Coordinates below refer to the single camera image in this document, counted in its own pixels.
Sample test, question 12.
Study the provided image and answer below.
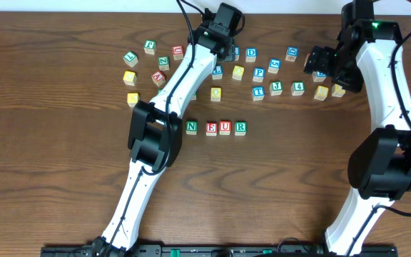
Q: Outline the green R block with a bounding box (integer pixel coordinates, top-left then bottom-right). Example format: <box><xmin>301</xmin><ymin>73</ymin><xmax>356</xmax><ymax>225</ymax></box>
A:
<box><xmin>235</xmin><ymin>121</ymin><xmax>248</xmax><ymax>136</ymax></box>

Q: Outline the red E block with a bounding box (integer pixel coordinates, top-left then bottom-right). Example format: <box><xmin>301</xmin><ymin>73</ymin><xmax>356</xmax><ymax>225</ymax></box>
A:
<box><xmin>205</xmin><ymin>122</ymin><xmax>218</xmax><ymax>136</ymax></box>

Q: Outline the green N block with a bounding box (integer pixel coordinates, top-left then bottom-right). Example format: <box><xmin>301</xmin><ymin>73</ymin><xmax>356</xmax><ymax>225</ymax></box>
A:
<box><xmin>186</xmin><ymin>121</ymin><xmax>198</xmax><ymax>135</ymax></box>

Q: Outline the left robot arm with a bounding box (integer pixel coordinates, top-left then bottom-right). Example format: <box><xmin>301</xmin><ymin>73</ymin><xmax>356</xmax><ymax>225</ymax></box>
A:
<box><xmin>89</xmin><ymin>3</ymin><xmax>245</xmax><ymax>256</ymax></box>

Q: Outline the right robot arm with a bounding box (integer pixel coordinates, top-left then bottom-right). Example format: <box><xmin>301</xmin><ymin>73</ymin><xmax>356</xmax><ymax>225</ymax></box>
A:
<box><xmin>304</xmin><ymin>0</ymin><xmax>411</xmax><ymax>256</ymax></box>

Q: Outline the blue 2 block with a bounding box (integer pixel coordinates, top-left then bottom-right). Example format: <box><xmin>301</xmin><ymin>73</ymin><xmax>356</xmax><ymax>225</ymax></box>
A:
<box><xmin>234</xmin><ymin>46</ymin><xmax>240</xmax><ymax>61</ymax></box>

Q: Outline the red M block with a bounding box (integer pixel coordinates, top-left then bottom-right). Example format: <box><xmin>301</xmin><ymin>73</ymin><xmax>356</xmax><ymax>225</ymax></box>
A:
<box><xmin>304</xmin><ymin>53</ymin><xmax>310</xmax><ymax>67</ymax></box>

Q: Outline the blue L block right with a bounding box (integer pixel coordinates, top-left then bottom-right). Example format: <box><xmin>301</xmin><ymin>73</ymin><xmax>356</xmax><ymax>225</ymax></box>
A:
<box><xmin>312</xmin><ymin>71</ymin><xmax>327</xmax><ymax>83</ymax></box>

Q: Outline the blue l block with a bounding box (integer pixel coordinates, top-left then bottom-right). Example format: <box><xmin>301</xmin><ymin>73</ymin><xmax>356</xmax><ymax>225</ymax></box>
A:
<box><xmin>212</xmin><ymin>65</ymin><xmax>223</xmax><ymax>80</ymax></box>
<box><xmin>312</xmin><ymin>71</ymin><xmax>327</xmax><ymax>83</ymax></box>

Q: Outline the blue L block centre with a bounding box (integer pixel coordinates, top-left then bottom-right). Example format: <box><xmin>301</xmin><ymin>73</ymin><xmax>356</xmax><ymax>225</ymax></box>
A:
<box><xmin>212</xmin><ymin>65</ymin><xmax>223</xmax><ymax>80</ymax></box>

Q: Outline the yellow O block middle row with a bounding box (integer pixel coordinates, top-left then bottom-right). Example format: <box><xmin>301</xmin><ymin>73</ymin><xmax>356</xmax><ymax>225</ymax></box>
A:
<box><xmin>232</xmin><ymin>65</ymin><xmax>245</xmax><ymax>81</ymax></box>

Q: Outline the yellow o block row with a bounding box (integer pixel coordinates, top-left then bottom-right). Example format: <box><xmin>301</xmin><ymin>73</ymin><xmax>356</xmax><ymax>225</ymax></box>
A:
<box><xmin>210</xmin><ymin>87</ymin><xmax>222</xmax><ymax>102</ymax></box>
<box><xmin>232</xmin><ymin>65</ymin><xmax>245</xmax><ymax>81</ymax></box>

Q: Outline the blue D block centre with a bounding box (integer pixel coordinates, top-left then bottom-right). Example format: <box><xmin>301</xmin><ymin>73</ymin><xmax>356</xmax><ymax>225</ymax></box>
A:
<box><xmin>245</xmin><ymin>48</ymin><xmax>257</xmax><ymax>62</ymax></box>

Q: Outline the blue d block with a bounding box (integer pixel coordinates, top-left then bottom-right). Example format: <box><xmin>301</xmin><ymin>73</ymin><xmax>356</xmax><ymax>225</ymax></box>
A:
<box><xmin>245</xmin><ymin>48</ymin><xmax>257</xmax><ymax>62</ymax></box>
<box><xmin>285</xmin><ymin>46</ymin><xmax>299</xmax><ymax>62</ymax></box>

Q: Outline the blue D block right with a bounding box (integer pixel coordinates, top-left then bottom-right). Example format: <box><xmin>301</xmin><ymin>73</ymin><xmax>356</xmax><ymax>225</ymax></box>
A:
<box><xmin>285</xmin><ymin>46</ymin><xmax>299</xmax><ymax>62</ymax></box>

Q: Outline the yellow S block bottom right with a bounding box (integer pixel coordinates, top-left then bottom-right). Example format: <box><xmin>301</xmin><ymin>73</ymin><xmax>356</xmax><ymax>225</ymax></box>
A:
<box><xmin>313</xmin><ymin>85</ymin><xmax>329</xmax><ymax>101</ymax></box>

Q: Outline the yellow G block far right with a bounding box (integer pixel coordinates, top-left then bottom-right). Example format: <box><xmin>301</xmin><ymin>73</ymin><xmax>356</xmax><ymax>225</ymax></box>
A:
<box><xmin>331</xmin><ymin>84</ymin><xmax>345</xmax><ymax>98</ymax></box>

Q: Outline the green 4 block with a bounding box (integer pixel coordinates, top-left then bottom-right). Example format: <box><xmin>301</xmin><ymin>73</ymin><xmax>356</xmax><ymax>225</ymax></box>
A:
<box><xmin>291</xmin><ymin>81</ymin><xmax>305</xmax><ymax>96</ymax></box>

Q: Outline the blue P block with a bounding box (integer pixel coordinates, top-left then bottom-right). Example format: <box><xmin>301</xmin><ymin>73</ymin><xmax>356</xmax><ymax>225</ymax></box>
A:
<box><xmin>253</xmin><ymin>67</ymin><xmax>265</xmax><ymax>83</ymax></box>

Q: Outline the yellow O block bottom row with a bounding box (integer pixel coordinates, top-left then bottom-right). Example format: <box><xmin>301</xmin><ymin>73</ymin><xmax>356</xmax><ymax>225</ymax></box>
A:
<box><xmin>210</xmin><ymin>87</ymin><xmax>222</xmax><ymax>102</ymax></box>

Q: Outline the red U block top row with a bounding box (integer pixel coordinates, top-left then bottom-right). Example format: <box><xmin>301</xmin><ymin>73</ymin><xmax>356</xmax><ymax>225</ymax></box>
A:
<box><xmin>172</xmin><ymin>46</ymin><xmax>184</xmax><ymax>61</ymax></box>

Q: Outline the blue 5 block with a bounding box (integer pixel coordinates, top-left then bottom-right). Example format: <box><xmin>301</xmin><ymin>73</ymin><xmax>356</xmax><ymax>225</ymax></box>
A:
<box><xmin>268</xmin><ymin>59</ymin><xmax>281</xmax><ymax>74</ymax></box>

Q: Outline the blue T block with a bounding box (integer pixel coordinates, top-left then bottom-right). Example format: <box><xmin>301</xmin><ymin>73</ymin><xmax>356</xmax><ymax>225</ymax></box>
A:
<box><xmin>252</xmin><ymin>86</ymin><xmax>265</xmax><ymax>101</ymax></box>

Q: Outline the green B block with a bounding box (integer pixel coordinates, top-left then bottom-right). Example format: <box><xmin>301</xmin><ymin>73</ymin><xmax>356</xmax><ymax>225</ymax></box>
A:
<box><xmin>191</xmin><ymin>92</ymin><xmax>197</xmax><ymax>101</ymax></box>

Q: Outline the green J block right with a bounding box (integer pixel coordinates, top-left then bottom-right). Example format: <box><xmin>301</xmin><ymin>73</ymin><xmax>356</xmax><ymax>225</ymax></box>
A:
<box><xmin>270</xmin><ymin>81</ymin><xmax>283</xmax><ymax>96</ymax></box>

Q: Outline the green j block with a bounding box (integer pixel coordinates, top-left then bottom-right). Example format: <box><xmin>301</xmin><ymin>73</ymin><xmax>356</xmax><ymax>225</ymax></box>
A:
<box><xmin>270</xmin><ymin>81</ymin><xmax>283</xmax><ymax>96</ymax></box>
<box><xmin>143</xmin><ymin>40</ymin><xmax>156</xmax><ymax>55</ymax></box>

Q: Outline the green Z block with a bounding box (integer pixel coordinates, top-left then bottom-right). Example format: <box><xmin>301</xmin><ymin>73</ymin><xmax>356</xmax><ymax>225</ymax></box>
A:
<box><xmin>158</xmin><ymin>56</ymin><xmax>170</xmax><ymax>71</ymax></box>

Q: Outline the red A block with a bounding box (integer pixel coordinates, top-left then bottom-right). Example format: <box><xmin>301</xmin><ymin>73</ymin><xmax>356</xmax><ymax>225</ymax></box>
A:
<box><xmin>151</xmin><ymin>70</ymin><xmax>166</xmax><ymax>87</ymax></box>

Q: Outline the green J block far left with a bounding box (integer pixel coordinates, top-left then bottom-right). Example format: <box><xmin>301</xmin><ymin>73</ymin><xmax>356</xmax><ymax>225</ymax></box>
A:
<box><xmin>143</xmin><ymin>40</ymin><xmax>156</xmax><ymax>55</ymax></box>

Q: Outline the green L block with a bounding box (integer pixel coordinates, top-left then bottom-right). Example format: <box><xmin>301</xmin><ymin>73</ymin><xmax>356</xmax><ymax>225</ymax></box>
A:
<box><xmin>123</xmin><ymin>51</ymin><xmax>138</xmax><ymax>67</ymax></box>

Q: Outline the yellow C block left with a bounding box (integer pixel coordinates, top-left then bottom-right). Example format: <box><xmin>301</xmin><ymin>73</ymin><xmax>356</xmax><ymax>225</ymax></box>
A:
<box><xmin>123</xmin><ymin>71</ymin><xmax>137</xmax><ymax>86</ymax></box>

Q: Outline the yellow K block left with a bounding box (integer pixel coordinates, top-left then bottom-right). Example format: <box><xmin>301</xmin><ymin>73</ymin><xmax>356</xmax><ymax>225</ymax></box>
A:
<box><xmin>127</xmin><ymin>92</ymin><xmax>140</xmax><ymax>107</ymax></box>

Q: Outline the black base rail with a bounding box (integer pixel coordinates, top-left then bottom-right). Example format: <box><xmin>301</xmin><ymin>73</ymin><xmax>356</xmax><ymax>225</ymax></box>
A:
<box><xmin>40</xmin><ymin>243</ymin><xmax>398</xmax><ymax>257</ymax></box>

